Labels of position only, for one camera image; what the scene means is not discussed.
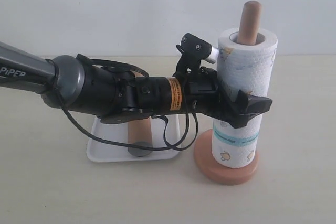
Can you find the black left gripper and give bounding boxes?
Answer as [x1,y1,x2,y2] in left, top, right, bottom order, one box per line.
[181,67,272,129]

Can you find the printed white paper towel roll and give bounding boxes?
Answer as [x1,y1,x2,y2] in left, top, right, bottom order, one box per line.
[212,28,278,169]

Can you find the brown cardboard tube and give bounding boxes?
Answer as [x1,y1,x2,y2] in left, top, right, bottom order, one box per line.
[127,71,155,158]

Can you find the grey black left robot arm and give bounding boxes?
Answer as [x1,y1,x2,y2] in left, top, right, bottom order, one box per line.
[1,42,272,129]

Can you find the wooden paper towel holder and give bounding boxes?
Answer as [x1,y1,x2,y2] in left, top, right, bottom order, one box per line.
[194,1,262,185]

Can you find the white rectangular tray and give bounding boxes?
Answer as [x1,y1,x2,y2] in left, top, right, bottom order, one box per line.
[87,115,181,163]

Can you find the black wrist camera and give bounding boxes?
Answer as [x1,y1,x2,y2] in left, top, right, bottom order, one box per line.
[176,33,219,64]

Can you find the black camera cable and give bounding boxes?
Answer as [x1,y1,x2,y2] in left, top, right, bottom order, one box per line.
[46,54,200,152]

